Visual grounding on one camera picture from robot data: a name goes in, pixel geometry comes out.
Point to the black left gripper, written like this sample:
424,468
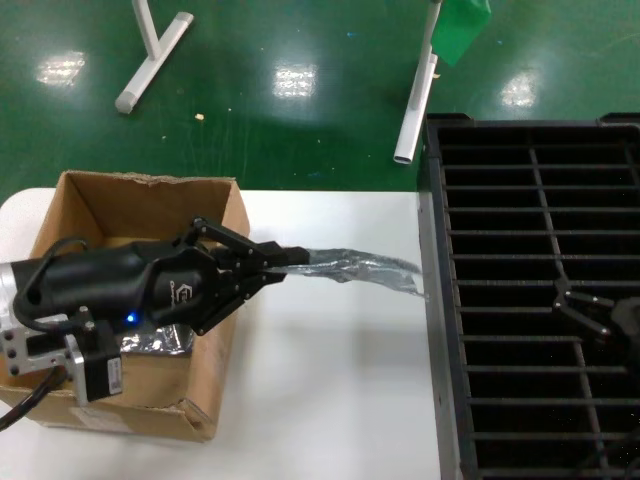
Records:
170,285

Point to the bagged graphics card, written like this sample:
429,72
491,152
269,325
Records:
160,340

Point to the silver antistatic bag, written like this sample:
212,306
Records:
350,265

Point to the white table leg with foot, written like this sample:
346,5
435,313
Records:
150,65
412,115

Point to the green tablecloth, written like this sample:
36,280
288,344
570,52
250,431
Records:
457,30

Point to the open brown cardboard box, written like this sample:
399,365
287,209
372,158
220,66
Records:
150,200

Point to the black slotted plastic container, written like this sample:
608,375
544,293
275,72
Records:
440,300

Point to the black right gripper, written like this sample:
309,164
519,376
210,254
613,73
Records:
627,320

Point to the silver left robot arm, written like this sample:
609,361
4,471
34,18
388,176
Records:
6,282

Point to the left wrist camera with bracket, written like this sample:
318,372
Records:
100,370

